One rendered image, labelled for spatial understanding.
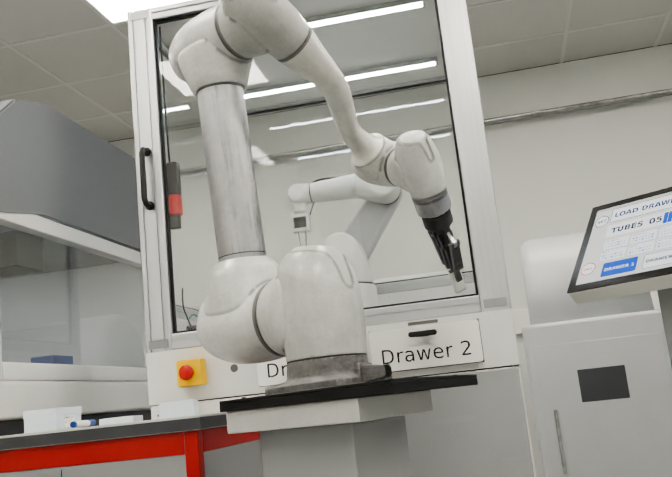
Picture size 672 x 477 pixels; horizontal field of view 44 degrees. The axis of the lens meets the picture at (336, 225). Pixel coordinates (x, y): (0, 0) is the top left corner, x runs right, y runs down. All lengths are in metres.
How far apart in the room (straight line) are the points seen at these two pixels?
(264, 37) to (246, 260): 0.46
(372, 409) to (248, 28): 0.80
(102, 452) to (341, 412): 0.60
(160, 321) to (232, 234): 0.76
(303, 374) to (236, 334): 0.20
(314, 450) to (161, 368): 0.99
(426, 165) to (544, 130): 3.73
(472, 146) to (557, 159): 3.36
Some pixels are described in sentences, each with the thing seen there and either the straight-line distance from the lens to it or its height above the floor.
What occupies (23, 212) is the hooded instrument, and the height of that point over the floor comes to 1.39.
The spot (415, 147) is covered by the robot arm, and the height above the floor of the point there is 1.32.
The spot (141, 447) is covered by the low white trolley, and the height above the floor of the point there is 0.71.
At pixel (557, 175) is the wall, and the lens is 5.62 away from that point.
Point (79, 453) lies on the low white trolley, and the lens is 1.84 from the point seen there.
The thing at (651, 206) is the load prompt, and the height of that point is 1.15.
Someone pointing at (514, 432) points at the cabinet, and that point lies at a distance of 2.22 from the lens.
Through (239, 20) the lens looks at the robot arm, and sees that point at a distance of 1.73.
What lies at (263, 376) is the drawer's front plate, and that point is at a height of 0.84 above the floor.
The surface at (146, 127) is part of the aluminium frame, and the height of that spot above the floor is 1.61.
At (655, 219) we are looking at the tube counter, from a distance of 2.20.
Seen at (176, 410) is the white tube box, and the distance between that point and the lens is 2.07.
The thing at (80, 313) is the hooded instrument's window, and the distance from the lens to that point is 2.86.
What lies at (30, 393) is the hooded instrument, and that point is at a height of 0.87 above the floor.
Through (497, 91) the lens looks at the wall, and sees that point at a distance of 5.78.
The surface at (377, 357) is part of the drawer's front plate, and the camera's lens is 2.22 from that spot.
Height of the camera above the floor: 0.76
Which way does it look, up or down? 12 degrees up
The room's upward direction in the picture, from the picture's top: 6 degrees counter-clockwise
